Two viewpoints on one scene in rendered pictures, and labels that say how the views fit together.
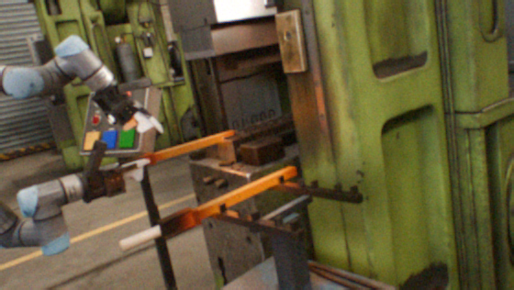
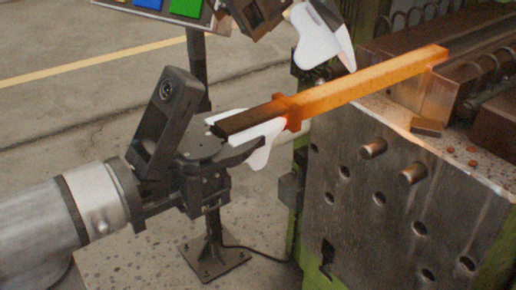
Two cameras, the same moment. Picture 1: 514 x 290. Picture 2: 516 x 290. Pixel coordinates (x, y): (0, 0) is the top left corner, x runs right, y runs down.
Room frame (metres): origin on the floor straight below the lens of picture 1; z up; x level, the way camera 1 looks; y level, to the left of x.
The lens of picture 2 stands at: (0.92, 0.37, 1.29)
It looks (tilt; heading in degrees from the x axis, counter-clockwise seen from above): 37 degrees down; 0
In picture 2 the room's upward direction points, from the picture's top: straight up
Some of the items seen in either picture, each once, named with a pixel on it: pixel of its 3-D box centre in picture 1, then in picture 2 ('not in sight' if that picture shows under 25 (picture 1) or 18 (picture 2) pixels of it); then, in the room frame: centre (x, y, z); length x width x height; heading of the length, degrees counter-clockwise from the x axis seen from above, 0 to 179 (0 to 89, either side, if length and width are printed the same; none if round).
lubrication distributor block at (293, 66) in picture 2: not in sight; (302, 63); (1.91, 0.24, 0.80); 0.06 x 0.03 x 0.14; 35
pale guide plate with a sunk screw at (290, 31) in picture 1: (291, 42); not in sight; (1.35, -0.15, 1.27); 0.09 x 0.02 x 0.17; 35
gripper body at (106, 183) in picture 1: (101, 182); (171, 176); (1.28, 0.46, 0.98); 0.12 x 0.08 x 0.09; 125
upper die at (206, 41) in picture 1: (248, 35); not in sight; (1.65, -0.04, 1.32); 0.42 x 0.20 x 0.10; 125
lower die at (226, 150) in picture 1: (264, 132); (473, 47); (1.65, -0.04, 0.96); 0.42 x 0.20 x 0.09; 125
